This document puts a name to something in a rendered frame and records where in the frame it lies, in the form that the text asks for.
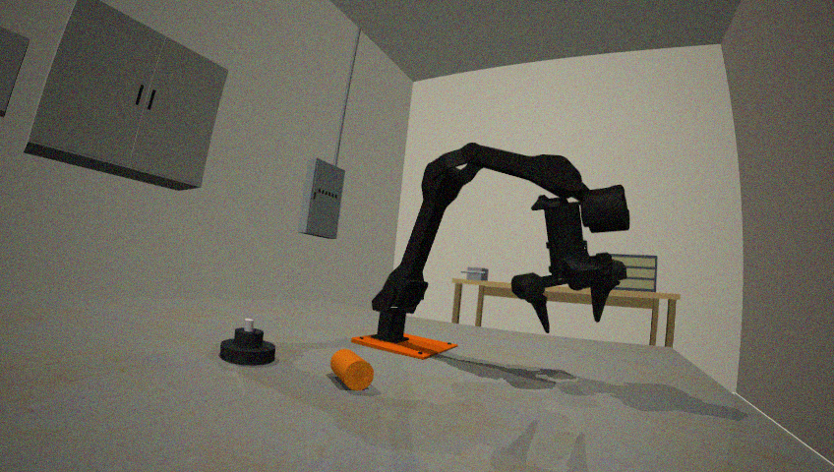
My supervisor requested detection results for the black round pedestal with silver shaft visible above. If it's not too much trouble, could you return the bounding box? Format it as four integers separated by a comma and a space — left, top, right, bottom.
220, 319, 275, 366

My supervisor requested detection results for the orange cylinder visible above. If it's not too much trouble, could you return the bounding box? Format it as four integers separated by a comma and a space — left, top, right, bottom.
330, 349, 374, 390

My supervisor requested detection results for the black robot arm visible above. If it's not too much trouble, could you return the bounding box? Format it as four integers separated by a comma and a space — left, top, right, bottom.
371, 143, 630, 343

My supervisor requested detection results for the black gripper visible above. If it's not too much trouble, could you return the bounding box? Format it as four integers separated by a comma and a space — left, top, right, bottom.
511, 233, 627, 333

